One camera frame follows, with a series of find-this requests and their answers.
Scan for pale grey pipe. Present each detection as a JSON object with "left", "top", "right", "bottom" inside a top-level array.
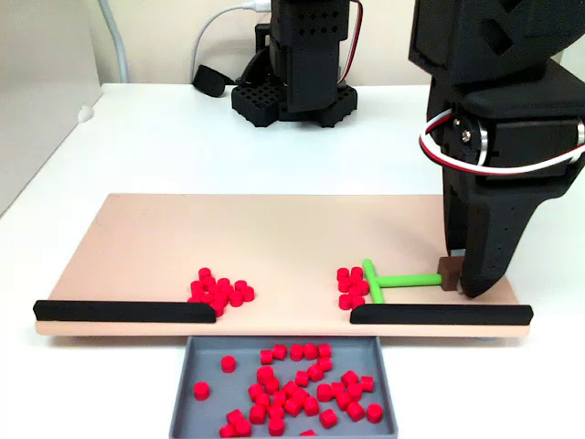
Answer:
[{"left": 97, "top": 0, "right": 131, "bottom": 84}]

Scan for grey tray container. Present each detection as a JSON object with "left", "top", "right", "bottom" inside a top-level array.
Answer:
[{"left": 168, "top": 335, "right": 399, "bottom": 439}]

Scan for beige flat board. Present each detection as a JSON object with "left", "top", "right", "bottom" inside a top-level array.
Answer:
[{"left": 35, "top": 193, "right": 531, "bottom": 340}]

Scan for green T-shaped pusher tool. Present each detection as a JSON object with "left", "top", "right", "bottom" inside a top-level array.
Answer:
[{"left": 361, "top": 257, "right": 463, "bottom": 305}]

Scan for white USB cable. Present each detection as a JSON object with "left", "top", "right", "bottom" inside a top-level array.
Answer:
[{"left": 189, "top": 1, "right": 274, "bottom": 85}]

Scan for black foam rail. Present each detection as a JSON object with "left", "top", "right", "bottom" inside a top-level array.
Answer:
[
  {"left": 349, "top": 303, "right": 535, "bottom": 327},
  {"left": 32, "top": 299, "right": 217, "bottom": 325}
]

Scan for red white black servo cable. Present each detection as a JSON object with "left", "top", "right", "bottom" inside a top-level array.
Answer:
[
  {"left": 339, "top": 0, "right": 366, "bottom": 87},
  {"left": 418, "top": 108, "right": 585, "bottom": 177}
]

